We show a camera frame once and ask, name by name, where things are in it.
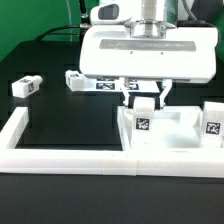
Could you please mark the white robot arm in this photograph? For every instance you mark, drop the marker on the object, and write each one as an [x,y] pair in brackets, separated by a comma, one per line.
[152,18]

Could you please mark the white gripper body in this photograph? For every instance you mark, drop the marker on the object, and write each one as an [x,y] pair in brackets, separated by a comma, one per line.
[185,54]

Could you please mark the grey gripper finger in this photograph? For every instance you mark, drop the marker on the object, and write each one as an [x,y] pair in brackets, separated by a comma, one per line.
[166,85]
[124,87]

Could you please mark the white marker sheet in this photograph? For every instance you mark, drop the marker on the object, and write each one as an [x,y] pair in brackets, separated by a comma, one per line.
[112,85]

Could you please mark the white U-shaped fence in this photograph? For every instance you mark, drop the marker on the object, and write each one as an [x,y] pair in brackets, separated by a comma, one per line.
[168,162]

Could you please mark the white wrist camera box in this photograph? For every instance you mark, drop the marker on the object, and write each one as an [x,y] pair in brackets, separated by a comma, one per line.
[110,14]

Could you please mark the white square tabletop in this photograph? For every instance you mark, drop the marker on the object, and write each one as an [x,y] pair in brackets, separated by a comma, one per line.
[174,127]

